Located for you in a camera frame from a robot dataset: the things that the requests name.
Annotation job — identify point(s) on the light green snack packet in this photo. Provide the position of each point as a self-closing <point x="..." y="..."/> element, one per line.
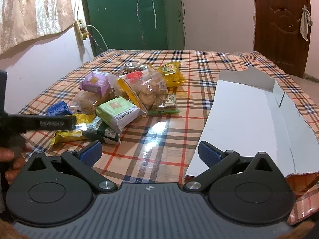
<point x="118" y="113"/>

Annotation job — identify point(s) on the yellow foil snack packet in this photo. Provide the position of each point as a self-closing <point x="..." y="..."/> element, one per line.
<point x="82" y="121"/>

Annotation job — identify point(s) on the dark green white snack packet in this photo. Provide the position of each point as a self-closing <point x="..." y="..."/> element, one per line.
<point x="99" y="130"/>

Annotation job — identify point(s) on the clear bag brown nuts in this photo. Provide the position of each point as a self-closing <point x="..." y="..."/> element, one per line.
<point x="130" y="67"/>

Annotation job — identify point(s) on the person's left hand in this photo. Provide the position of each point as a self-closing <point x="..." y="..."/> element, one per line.
<point x="16" y="164"/>

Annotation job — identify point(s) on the brown wooden door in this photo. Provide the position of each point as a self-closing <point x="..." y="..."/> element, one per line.
<point x="277" y="34"/>

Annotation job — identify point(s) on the small green edged candy packet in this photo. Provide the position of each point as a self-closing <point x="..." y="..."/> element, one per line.
<point x="164" y="104"/>

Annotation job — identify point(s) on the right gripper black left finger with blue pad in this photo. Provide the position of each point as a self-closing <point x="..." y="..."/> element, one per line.
<point x="80" y="163"/>

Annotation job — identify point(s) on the yellow soft bread packet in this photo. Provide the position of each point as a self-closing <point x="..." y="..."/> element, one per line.
<point x="172" y="74"/>

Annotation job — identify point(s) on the plaid plastic tablecloth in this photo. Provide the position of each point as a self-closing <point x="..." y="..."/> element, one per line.
<point x="159" y="149"/>

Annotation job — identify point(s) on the finger of the blue pad left gripper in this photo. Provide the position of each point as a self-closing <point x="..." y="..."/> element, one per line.
<point x="58" y="109"/>

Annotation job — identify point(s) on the clear packet brown cake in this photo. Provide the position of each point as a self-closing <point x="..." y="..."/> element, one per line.
<point x="87" y="102"/>

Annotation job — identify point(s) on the purple snack packet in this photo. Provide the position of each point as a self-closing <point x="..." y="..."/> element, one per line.
<point x="95" y="82"/>

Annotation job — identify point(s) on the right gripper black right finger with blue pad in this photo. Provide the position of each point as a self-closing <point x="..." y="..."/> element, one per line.
<point x="219" y="163"/>

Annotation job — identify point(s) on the yellow wall power socket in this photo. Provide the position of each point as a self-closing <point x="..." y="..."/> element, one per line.
<point x="81" y="29"/>

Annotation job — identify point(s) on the grey cloth on door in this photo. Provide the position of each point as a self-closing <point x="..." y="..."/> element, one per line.
<point x="306" y="22"/>

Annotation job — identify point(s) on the green metal cabinet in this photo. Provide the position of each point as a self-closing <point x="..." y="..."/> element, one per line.
<point x="135" y="24"/>

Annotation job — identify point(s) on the white cardboard box tray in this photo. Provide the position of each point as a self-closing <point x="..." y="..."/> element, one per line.
<point x="251" y="113"/>

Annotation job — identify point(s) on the beige patterned curtain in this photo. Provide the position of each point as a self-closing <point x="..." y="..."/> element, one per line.
<point x="24" y="20"/>

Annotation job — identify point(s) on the clear bag of biscuits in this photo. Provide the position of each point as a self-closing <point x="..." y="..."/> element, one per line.
<point x="142" y="87"/>

